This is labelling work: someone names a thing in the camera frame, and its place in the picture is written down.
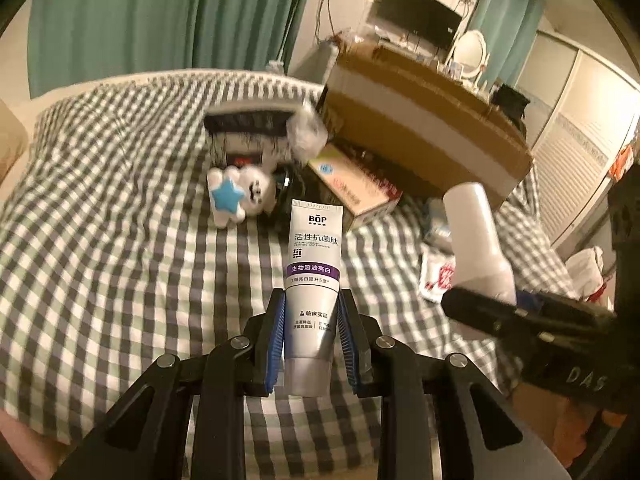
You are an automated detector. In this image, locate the black bag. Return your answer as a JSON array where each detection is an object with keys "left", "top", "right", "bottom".
[{"left": 492, "top": 84, "right": 530, "bottom": 136}]

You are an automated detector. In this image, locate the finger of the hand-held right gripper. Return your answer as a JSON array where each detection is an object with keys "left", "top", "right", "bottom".
[
  {"left": 515, "top": 288, "right": 617, "bottom": 319},
  {"left": 441, "top": 286, "right": 617, "bottom": 349}
]

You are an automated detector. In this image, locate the white toothpaste tube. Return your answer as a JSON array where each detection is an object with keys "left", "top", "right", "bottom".
[{"left": 282, "top": 199, "right": 345, "bottom": 397}]

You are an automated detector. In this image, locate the black patterned box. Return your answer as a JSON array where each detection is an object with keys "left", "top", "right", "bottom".
[{"left": 204, "top": 100, "right": 306, "bottom": 168}]

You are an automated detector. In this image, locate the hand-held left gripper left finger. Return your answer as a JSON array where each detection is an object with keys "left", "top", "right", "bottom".
[{"left": 50, "top": 289, "right": 288, "bottom": 480}]

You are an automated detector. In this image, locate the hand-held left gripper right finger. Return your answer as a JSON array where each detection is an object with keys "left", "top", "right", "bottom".
[{"left": 336, "top": 289, "right": 573, "bottom": 480}]

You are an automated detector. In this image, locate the white oval vanity mirror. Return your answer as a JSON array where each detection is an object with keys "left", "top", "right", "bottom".
[{"left": 447, "top": 29, "right": 488, "bottom": 86}]

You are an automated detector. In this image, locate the cream pillow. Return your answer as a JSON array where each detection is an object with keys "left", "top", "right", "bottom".
[{"left": 0, "top": 97, "right": 28, "bottom": 186}]

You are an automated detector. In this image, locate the clear plastic bag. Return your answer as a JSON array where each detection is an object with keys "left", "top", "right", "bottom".
[{"left": 286, "top": 100, "right": 328, "bottom": 158}]

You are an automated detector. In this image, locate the dark wall cable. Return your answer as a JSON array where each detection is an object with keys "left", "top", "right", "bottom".
[{"left": 314, "top": 0, "right": 337, "bottom": 42}]

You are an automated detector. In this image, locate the narrow green curtain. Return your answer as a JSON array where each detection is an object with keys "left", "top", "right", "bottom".
[{"left": 470, "top": 0, "right": 546, "bottom": 61}]

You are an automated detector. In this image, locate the red hanging ornament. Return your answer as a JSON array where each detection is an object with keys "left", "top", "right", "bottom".
[{"left": 607, "top": 142, "right": 636, "bottom": 181}]

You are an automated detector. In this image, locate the wide green curtain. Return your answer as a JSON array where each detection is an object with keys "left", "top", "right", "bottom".
[{"left": 27, "top": 0, "right": 321, "bottom": 98}]

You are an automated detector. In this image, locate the white spray bottle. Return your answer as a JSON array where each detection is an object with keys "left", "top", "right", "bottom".
[{"left": 442, "top": 181, "right": 517, "bottom": 311}]

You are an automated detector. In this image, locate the white drawer unit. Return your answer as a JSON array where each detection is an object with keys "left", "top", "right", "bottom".
[{"left": 320, "top": 42, "right": 342, "bottom": 86}]

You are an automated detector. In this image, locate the black television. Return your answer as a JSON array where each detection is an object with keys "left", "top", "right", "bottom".
[{"left": 376, "top": 0, "right": 463, "bottom": 51}]

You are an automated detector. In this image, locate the silver foil packet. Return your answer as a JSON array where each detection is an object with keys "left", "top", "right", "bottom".
[{"left": 422, "top": 200, "right": 457, "bottom": 252}]

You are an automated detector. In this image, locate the small orange product box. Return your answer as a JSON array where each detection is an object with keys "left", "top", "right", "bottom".
[{"left": 306, "top": 142, "right": 403, "bottom": 231}]

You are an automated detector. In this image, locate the red and white snack wrapper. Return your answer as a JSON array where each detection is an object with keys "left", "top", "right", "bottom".
[{"left": 419, "top": 252, "right": 458, "bottom": 303}]

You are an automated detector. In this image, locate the white plush toy blue star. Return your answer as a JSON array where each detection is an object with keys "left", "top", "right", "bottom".
[{"left": 206, "top": 164, "right": 281, "bottom": 231}]

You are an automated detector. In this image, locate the cardboard box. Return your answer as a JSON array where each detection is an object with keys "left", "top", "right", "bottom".
[{"left": 315, "top": 42, "right": 535, "bottom": 211}]

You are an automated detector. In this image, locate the white crumpled bag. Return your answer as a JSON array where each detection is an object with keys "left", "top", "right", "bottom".
[{"left": 567, "top": 247, "right": 613, "bottom": 303}]

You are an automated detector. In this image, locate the white louvred wardrobe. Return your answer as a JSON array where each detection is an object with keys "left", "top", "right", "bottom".
[{"left": 520, "top": 30, "right": 640, "bottom": 261}]

